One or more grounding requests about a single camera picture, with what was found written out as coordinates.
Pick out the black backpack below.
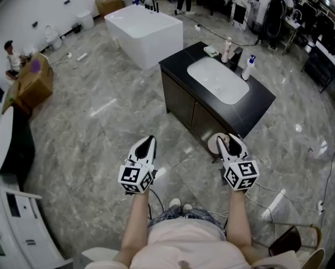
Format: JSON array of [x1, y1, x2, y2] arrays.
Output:
[[264, 0, 286, 39]]

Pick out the white floor cable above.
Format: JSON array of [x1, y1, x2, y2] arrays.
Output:
[[244, 182, 321, 224]]

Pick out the black bathtub faucet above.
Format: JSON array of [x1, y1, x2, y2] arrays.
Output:
[[142, 0, 160, 13]]

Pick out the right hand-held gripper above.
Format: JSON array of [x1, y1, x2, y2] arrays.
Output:
[[216, 134, 261, 193]]

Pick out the white marble cabinet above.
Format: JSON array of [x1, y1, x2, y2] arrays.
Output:
[[230, 0, 254, 32]]

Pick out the pink pump bottle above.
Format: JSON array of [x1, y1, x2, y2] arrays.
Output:
[[221, 36, 233, 64]]

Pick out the person's white shoes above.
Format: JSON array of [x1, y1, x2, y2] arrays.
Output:
[[169, 198, 194, 211]]

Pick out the person's pink shirt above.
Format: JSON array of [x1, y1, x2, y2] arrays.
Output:
[[111, 219, 301, 269]]

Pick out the white soap dish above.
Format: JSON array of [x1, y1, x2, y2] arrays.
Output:
[[203, 45, 220, 58]]

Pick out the person's plaid shorts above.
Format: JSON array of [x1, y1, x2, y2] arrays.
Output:
[[147, 207, 226, 233]]

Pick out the dark vanity cabinet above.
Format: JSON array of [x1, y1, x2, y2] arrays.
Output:
[[160, 66, 243, 154]]

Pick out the black sink counter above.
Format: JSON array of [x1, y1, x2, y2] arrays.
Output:
[[158, 41, 277, 140]]

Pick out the black desk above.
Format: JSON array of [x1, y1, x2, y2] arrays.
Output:
[[301, 39, 335, 92]]

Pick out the white blue-capped spray bottle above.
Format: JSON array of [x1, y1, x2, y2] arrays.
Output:
[[241, 54, 257, 81]]

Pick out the white bathtub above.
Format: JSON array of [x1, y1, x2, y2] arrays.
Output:
[[104, 4, 184, 71]]

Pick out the white trash bin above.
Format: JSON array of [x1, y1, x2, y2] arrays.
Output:
[[76, 10, 95, 30]]

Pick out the white sink basin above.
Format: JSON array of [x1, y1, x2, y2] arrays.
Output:
[[187, 56, 250, 105]]

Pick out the beige bottle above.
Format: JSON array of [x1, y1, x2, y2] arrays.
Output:
[[207, 132, 231, 164]]

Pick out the large cardboard box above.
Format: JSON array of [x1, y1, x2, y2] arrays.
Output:
[[1, 52, 54, 115]]

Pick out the black sink faucet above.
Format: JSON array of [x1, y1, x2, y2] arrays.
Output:
[[229, 46, 244, 72]]

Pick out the white round table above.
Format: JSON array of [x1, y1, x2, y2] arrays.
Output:
[[0, 105, 15, 177]]

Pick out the person's right forearm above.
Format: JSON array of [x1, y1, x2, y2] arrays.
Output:
[[225, 189, 254, 248]]

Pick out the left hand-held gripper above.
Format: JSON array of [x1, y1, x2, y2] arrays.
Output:
[[118, 135, 157, 196]]

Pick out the person's left forearm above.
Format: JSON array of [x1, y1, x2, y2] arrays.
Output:
[[119, 189, 151, 266]]

